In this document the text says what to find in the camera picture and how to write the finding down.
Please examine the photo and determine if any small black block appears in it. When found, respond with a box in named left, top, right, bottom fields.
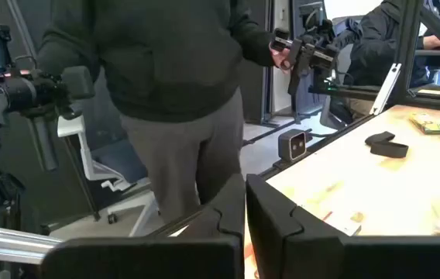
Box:
left=364, top=130, right=410, bottom=160

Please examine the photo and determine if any grey table-level camera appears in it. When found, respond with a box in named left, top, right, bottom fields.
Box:
left=277, top=129, right=308, bottom=163

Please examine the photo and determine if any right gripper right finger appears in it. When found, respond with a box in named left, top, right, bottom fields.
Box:
left=246, top=174, right=440, bottom=279

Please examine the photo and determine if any person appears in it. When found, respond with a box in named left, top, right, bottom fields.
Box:
left=335, top=0, right=440, bottom=119
left=36, top=0, right=279, bottom=226

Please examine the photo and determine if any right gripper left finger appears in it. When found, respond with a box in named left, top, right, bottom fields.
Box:
left=41, top=173, right=246, bottom=279

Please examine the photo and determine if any yellow green crayon box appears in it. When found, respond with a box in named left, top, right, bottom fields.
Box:
left=408, top=112, right=440, bottom=136

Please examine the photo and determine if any person's hand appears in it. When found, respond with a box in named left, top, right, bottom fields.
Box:
left=269, top=40, right=293, bottom=71

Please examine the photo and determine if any white office chair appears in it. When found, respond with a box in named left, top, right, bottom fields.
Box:
left=56, top=114, right=161, bottom=237

